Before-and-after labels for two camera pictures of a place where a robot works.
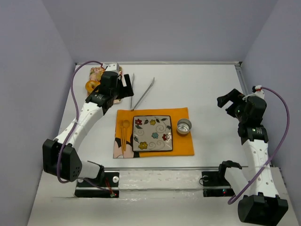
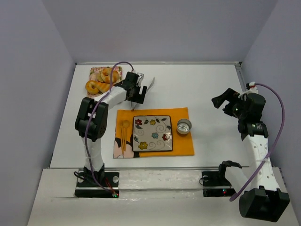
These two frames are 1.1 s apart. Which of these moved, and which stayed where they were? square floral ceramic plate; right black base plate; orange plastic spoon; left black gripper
Moved: left black gripper
Stayed: square floral ceramic plate; right black base plate; orange plastic spoon
